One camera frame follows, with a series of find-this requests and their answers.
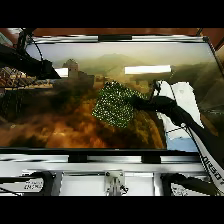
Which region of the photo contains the green white-dotted garment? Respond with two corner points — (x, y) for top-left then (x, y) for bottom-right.
(91, 80), (137, 129)

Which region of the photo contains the white and blue garment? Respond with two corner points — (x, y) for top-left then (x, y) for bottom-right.
(155, 79), (205, 153)

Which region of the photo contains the black cable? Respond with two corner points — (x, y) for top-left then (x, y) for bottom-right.
(19, 29), (46, 63)
(169, 83), (203, 158)

